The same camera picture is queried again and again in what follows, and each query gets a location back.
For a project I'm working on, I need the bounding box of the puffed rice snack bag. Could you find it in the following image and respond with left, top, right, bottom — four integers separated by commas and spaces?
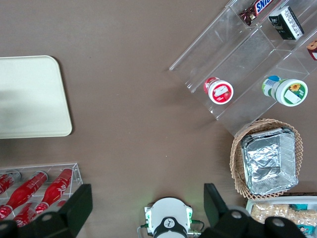
250, 202, 317, 227

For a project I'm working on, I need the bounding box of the red snack packet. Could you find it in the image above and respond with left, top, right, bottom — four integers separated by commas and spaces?
307, 39, 317, 61

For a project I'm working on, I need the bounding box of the cream plastic tray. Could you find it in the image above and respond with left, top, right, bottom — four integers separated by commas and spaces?
0, 55, 73, 139

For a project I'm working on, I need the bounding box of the black and white carton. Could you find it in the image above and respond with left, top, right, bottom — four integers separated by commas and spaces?
268, 5, 305, 41

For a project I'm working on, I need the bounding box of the woven wicker basket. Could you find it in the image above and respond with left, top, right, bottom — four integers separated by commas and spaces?
230, 119, 304, 200

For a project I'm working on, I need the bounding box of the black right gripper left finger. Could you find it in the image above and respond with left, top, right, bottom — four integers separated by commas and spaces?
0, 183, 93, 238

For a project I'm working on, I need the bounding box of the brown Snickers bar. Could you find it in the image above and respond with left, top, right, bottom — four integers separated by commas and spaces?
239, 0, 274, 26

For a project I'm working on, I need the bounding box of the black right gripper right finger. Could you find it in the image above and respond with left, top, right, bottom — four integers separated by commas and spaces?
200, 183, 307, 238

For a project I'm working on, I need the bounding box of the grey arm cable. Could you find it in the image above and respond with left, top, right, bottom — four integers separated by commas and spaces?
137, 223, 156, 238

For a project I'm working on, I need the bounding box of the red strawberry yogurt cup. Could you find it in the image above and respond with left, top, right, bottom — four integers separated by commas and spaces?
204, 77, 234, 105

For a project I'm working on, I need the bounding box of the clear acrylic tiered shelf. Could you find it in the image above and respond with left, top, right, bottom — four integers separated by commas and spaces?
169, 0, 317, 137

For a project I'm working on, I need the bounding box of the green sunflower yogurt cup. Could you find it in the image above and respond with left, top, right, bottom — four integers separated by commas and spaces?
262, 75, 309, 107

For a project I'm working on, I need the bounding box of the teal snack packet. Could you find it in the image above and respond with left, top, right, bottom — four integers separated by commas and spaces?
290, 203, 309, 211

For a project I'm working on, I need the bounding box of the red cola bottle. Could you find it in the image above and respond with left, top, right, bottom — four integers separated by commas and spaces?
0, 170, 22, 197
13, 202, 38, 228
0, 171, 49, 220
35, 168, 73, 215

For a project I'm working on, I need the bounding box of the aluminium foil container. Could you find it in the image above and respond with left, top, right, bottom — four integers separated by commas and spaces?
240, 127, 299, 195

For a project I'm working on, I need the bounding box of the white plastic bin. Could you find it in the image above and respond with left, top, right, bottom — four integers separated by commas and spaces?
245, 195, 317, 238

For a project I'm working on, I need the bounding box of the clear acrylic bottle box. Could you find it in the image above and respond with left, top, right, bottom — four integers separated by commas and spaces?
0, 162, 83, 221

